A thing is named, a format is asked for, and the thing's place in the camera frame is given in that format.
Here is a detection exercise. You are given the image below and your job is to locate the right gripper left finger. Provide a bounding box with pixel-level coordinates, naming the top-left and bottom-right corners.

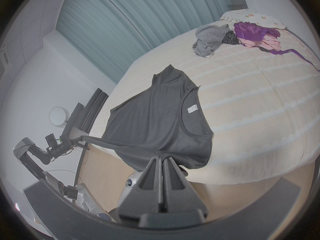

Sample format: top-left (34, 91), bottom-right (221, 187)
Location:
top-left (117, 156), bottom-right (162, 222)

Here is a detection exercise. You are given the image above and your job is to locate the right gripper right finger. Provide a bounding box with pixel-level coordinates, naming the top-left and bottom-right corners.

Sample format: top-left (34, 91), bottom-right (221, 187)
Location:
top-left (162, 156), bottom-right (209, 219)

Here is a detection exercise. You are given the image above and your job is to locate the black T-shirt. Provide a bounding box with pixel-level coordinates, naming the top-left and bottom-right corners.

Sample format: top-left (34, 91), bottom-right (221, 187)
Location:
top-left (81, 64), bottom-right (214, 177)

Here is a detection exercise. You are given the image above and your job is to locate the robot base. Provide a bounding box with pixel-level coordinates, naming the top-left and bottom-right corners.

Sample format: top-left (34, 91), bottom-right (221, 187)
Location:
top-left (75, 171), bottom-right (142, 222)

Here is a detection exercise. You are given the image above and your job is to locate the bed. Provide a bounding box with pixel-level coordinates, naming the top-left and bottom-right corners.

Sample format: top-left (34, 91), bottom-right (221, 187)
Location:
top-left (75, 0), bottom-right (320, 187)

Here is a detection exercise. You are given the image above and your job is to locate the round white mirror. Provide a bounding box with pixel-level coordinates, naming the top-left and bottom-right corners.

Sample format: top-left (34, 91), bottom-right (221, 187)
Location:
top-left (49, 106), bottom-right (68, 127)

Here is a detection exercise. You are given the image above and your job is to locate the blue-green curtain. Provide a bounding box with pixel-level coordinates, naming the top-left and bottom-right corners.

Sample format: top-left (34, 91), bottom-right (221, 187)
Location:
top-left (91, 0), bottom-right (232, 51)
top-left (54, 0), bottom-right (153, 85)

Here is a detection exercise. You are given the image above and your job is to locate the grey garment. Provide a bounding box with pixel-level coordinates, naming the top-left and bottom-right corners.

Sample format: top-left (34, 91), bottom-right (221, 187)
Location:
top-left (192, 23), bottom-right (230, 58)

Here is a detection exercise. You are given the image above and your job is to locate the black patterned garment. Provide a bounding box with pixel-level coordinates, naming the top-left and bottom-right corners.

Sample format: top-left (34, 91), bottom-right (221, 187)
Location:
top-left (222, 30), bottom-right (240, 45)

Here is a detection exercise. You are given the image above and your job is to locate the pink garment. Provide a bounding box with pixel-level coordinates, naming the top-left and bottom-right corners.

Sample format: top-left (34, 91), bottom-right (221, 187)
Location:
top-left (239, 34), bottom-right (282, 52)

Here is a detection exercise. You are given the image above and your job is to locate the purple satin garment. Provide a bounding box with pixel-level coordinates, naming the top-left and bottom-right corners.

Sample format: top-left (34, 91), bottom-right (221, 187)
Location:
top-left (234, 21), bottom-right (320, 72)

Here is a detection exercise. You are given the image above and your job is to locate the white printed pillow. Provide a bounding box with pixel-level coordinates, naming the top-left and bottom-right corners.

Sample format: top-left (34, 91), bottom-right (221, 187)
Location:
top-left (220, 8), bottom-right (287, 30)

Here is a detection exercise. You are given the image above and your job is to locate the grey bedside table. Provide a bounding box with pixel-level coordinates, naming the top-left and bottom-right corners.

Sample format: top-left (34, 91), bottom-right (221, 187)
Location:
top-left (229, 0), bottom-right (248, 11)

